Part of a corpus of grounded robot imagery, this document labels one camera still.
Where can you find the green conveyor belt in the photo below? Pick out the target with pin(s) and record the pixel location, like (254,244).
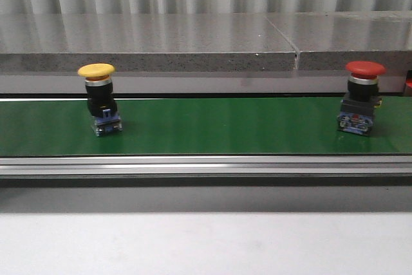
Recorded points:
(294,125)

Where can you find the grey speckled stone slab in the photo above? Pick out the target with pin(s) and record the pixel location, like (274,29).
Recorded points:
(152,43)

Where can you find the aluminium conveyor frame rail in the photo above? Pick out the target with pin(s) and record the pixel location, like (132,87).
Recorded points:
(204,166)

